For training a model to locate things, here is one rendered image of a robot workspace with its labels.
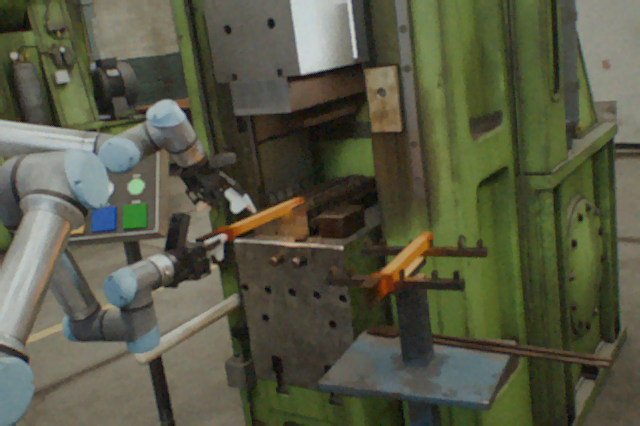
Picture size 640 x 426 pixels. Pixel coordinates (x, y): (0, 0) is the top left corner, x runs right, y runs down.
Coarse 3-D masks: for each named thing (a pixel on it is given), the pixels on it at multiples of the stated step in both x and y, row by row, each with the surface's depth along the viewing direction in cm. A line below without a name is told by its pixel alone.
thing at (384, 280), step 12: (420, 240) 171; (408, 252) 164; (420, 252) 168; (396, 264) 157; (408, 264) 161; (372, 276) 148; (384, 276) 148; (396, 276) 154; (360, 288) 143; (372, 288) 143; (384, 288) 150; (372, 300) 144
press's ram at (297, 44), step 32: (224, 0) 194; (256, 0) 188; (288, 0) 183; (320, 0) 193; (224, 32) 197; (256, 32) 191; (288, 32) 186; (320, 32) 194; (352, 32) 207; (224, 64) 200; (256, 64) 194; (288, 64) 188; (320, 64) 194
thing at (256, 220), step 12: (288, 204) 203; (252, 216) 193; (264, 216) 193; (276, 216) 198; (216, 228) 183; (228, 228) 181; (240, 228) 185; (252, 228) 189; (204, 240) 174; (228, 240) 182
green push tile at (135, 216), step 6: (132, 204) 215; (138, 204) 215; (144, 204) 215; (126, 210) 215; (132, 210) 215; (138, 210) 214; (144, 210) 214; (126, 216) 215; (132, 216) 214; (138, 216) 214; (144, 216) 214; (126, 222) 214; (132, 222) 214; (138, 222) 213; (144, 222) 213; (126, 228) 214; (132, 228) 214; (138, 228) 214
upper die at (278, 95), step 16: (352, 64) 217; (256, 80) 196; (272, 80) 193; (288, 80) 191; (304, 80) 197; (320, 80) 203; (336, 80) 210; (352, 80) 218; (240, 96) 200; (256, 96) 197; (272, 96) 194; (288, 96) 191; (304, 96) 197; (320, 96) 203; (336, 96) 210; (240, 112) 202; (256, 112) 199; (272, 112) 196
